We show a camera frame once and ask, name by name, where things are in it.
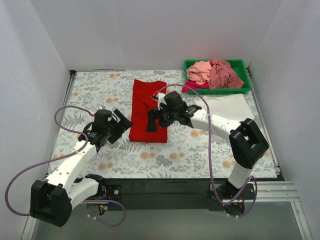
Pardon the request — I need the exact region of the red t shirt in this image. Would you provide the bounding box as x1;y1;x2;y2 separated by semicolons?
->
129;79;168;143

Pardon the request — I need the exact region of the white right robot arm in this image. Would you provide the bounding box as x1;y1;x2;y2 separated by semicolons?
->
146;91;269;199

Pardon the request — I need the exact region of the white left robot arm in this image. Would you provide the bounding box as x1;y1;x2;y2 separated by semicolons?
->
29;109;133;227

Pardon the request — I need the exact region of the floral patterned table mat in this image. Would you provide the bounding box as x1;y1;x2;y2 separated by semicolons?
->
46;69;279;179

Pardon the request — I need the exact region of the magenta t shirt in bin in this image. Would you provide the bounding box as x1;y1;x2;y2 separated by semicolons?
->
181;80;209;93

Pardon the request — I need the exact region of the peach t shirt in bin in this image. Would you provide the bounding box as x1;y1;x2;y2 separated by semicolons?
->
186;61;212;85

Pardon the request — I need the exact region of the folded white t shirt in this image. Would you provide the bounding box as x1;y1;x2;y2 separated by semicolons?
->
203;93;255;121

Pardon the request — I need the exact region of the dusty pink t shirt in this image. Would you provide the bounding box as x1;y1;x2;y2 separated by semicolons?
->
208;59;244;90

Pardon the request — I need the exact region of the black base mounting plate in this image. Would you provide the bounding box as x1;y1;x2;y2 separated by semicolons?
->
84;177;256;211

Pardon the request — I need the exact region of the green plastic bin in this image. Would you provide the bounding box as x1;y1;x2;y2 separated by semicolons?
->
181;59;252;95

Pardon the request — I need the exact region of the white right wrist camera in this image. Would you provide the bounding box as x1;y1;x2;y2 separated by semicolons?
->
152;92;167;110

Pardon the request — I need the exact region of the aluminium frame rail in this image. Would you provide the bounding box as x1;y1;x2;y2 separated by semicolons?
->
222;181;301;204

